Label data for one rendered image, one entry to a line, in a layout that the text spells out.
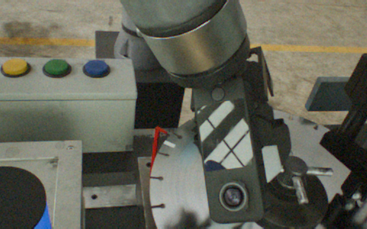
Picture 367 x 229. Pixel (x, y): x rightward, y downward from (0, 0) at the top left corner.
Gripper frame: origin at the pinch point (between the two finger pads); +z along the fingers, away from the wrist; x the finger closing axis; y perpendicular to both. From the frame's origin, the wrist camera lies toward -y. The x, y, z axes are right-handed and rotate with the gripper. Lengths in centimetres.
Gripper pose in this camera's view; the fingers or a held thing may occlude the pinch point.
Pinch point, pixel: (262, 180)
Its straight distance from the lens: 44.6
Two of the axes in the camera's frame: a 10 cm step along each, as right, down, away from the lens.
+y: 0.7, -7.9, 6.1
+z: 3.9, 5.8, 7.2
